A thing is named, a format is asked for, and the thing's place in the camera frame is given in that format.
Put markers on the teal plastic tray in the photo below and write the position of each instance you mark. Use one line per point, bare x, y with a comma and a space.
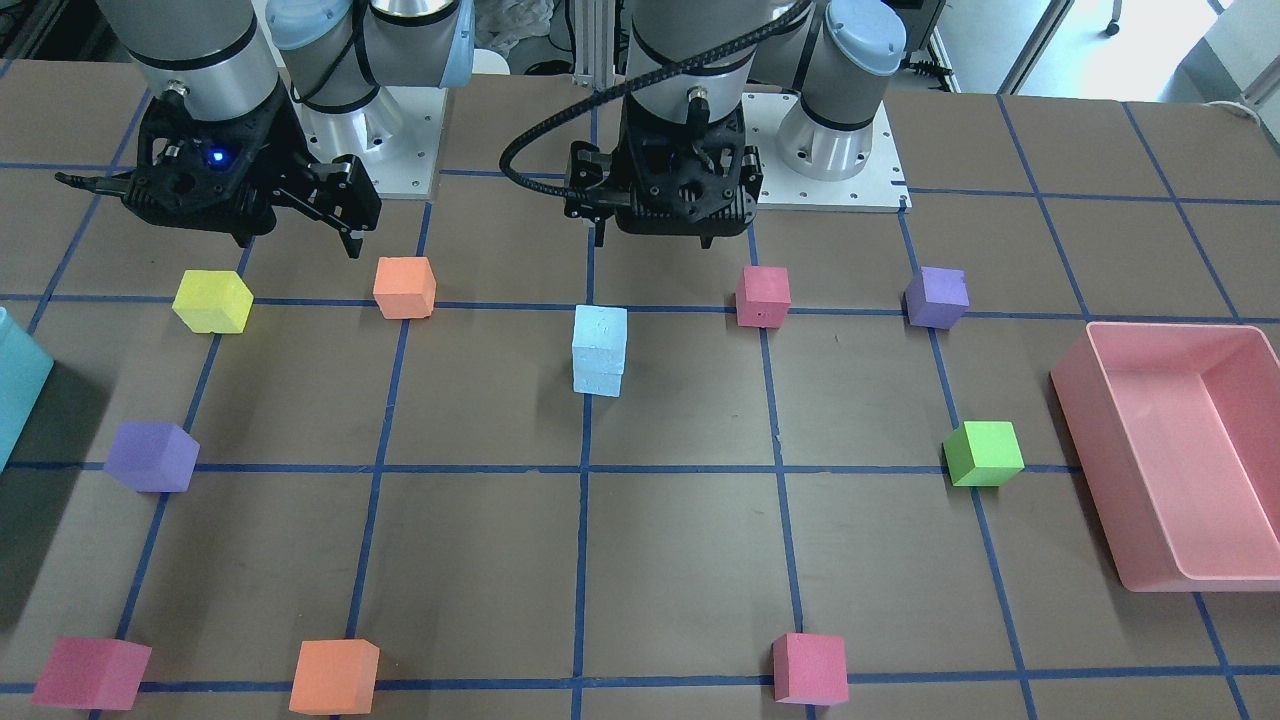
25, 367

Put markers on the purple foam block near base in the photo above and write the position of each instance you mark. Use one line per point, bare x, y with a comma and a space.
937, 297

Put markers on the orange foam block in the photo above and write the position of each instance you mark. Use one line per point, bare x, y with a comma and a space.
405, 288
335, 677

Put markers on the yellow foam block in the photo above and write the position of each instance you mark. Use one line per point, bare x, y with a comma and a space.
213, 301

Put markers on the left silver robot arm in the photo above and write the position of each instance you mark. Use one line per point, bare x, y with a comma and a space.
731, 107

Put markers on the light blue carried foam block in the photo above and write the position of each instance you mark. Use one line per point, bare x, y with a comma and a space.
589, 382

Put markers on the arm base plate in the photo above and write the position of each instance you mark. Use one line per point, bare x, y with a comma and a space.
814, 168
398, 136

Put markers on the pink foam block far back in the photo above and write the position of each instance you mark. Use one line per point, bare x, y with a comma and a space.
87, 673

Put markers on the pink foam block near base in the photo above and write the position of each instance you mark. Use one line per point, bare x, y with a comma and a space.
762, 297

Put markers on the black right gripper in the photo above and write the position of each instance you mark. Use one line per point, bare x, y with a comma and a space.
283, 150

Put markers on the brown paper table cover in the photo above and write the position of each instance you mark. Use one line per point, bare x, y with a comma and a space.
518, 550

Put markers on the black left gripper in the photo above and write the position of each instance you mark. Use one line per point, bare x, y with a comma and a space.
590, 183

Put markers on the pink foam block far side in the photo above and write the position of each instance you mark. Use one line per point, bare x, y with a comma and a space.
810, 669

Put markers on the pink plastic tray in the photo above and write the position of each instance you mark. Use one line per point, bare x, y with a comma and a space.
1177, 430

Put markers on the purple foam block far back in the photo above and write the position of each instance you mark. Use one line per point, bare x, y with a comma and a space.
152, 456

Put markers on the green foam block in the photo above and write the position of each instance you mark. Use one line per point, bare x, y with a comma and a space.
983, 454

